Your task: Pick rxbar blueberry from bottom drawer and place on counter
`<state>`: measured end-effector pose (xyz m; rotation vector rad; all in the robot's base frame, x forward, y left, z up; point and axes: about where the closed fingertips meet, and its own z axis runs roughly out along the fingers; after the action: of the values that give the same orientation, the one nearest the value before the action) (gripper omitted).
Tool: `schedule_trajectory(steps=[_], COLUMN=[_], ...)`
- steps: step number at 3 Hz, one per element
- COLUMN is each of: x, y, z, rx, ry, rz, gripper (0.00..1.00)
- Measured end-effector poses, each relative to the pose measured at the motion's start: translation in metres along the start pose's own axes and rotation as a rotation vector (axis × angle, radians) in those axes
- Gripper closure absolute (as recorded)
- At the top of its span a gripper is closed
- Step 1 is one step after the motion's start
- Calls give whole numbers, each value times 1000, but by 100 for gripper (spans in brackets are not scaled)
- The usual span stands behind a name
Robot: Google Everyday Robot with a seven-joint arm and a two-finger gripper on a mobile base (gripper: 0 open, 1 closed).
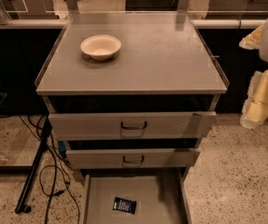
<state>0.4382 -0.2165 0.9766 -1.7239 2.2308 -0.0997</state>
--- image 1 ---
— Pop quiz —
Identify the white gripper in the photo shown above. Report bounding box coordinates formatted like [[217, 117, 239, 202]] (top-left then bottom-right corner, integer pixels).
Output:
[[239, 25, 268, 129]]

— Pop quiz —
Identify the dark blue rxbar wrapper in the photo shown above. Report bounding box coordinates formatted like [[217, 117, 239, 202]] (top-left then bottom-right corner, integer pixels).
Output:
[[113, 197, 136, 215]]

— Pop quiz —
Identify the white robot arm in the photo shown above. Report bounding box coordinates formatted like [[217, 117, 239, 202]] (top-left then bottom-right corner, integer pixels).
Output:
[[239, 19, 268, 129]]

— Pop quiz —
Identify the top grey drawer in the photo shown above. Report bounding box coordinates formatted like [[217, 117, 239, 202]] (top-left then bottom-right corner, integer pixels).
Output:
[[49, 112, 217, 141]]

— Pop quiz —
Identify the grey drawer cabinet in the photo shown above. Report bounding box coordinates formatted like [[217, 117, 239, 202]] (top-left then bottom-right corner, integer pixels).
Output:
[[35, 11, 230, 224]]

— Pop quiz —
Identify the bottom grey open drawer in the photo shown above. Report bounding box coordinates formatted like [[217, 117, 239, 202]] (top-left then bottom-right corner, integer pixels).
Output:
[[79, 169, 191, 224]]

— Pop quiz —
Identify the middle grey drawer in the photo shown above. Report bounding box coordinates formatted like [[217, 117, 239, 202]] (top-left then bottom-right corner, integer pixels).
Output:
[[66, 148, 200, 169]]

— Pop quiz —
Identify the white paper bowl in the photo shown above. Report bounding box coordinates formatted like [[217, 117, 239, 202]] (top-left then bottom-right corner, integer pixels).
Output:
[[80, 35, 121, 62]]

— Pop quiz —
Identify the black tripod leg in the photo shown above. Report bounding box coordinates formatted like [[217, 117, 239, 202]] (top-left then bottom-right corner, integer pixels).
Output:
[[15, 119, 51, 214]]

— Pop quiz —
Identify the white horizontal rail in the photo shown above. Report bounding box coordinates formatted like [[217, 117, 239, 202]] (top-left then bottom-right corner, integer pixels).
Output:
[[0, 20, 266, 29]]

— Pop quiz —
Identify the black floor cable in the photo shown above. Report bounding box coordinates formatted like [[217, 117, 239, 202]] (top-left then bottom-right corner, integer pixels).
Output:
[[18, 114, 81, 224]]

